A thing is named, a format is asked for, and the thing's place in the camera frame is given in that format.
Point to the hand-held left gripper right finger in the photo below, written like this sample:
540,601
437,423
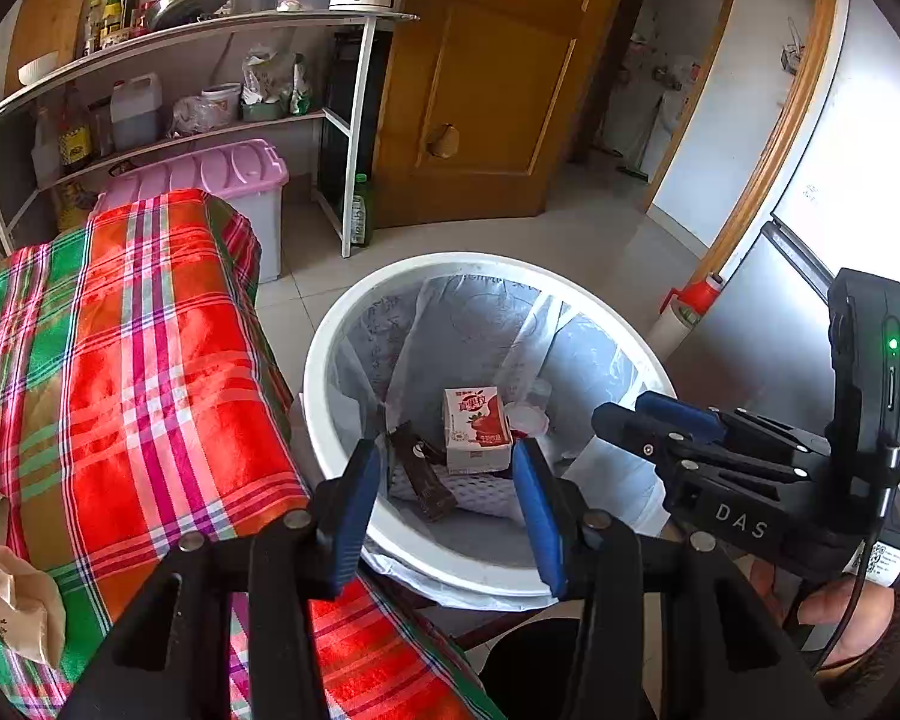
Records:
544,525

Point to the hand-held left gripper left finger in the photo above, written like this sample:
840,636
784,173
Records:
352,517

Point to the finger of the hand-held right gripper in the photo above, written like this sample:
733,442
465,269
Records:
682,412
645,435

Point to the white foam fruit net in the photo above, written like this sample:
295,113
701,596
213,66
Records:
480,499

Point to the brown foil wrapper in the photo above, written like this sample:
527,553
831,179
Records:
424,476

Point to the clear plastic cup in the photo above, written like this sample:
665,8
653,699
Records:
529,416

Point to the white rimmed black bin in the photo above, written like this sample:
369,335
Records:
322,405

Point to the pink milk carton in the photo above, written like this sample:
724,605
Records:
476,427

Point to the white round trash bin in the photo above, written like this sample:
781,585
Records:
457,330

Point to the beige paper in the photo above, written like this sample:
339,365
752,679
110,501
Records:
15,592

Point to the person's right forearm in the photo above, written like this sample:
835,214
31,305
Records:
896,652

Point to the person's right hand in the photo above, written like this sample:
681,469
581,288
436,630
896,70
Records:
844,619

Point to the red capped white bottle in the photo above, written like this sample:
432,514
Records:
694,300

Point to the silver refrigerator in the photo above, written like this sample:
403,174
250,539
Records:
765,315

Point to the red green plaid tablecloth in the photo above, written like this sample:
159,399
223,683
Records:
157,390

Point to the green mop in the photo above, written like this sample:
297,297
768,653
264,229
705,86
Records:
634,172

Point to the wooden corner trim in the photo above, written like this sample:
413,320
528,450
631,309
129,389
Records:
787,135

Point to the green glass bottle on floor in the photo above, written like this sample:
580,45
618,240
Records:
361,210

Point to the pink lidded storage box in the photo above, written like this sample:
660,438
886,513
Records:
217,165

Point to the wooden door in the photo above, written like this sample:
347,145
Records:
480,90

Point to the tall white metal rack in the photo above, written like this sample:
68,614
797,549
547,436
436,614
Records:
356,127

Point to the green bowl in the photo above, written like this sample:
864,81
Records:
264,112

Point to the yellow printed bag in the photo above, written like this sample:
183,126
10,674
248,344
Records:
75,206

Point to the green printed packet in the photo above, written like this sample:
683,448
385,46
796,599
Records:
300,90

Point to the crumpled clear plastic bag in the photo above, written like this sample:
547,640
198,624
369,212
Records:
191,116

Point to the white plastic tub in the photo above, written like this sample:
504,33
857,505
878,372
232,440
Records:
221,101

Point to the white printed food bag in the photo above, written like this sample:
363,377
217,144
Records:
266,79

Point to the dark liquid plastic jug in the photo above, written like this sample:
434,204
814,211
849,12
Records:
135,116

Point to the dark glass jar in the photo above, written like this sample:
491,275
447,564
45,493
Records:
101,131

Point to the yellow label sauce bottle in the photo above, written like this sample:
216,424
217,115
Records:
75,142

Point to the clear plastic bottle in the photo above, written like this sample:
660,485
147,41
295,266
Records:
45,154

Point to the crumpled white wrapper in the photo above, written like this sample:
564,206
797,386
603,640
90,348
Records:
290,5

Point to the red lidded jar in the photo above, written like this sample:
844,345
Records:
146,19

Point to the white ceramic bowl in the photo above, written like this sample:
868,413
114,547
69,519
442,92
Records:
37,69

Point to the small clear bottle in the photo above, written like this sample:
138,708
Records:
92,26

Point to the dark sauce bottle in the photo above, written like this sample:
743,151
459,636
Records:
131,7

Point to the green capped sauce bottle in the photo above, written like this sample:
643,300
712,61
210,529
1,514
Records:
112,15

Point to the wooden cutting board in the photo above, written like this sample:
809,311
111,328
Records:
49,15

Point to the wooden doorway frame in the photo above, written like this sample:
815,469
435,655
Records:
701,82

